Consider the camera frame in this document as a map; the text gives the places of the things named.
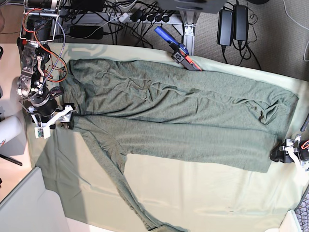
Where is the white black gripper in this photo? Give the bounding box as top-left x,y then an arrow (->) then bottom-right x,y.
270,135 -> 309,186
28,103 -> 77,139

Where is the green long-sleeve T-shirt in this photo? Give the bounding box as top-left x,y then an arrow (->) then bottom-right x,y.
60,59 -> 298,232

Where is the robot arm at edge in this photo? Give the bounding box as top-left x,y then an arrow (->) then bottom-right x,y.
74,99 -> 309,189

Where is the patterned grey chair corner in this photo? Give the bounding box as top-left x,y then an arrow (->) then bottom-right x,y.
295,193 -> 309,232

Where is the white cylinder on stand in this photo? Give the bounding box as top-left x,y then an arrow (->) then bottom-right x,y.
0,116 -> 22,146

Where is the white foam board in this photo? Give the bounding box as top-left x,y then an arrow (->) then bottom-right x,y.
0,167 -> 69,232

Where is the black power brick left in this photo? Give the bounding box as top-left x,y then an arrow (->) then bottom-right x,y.
69,25 -> 104,40

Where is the black power strip with plugs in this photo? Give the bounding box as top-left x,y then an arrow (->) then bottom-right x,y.
105,8 -> 177,24

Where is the blue orange clamp at centre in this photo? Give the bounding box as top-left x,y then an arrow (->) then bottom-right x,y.
154,26 -> 202,71

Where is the black power adapter pair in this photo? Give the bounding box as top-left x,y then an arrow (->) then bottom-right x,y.
217,4 -> 249,46

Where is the aluminium table leg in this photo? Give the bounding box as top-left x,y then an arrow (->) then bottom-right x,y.
180,11 -> 200,55

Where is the robot arm with orange wires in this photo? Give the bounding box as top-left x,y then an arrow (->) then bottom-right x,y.
15,0 -> 70,114

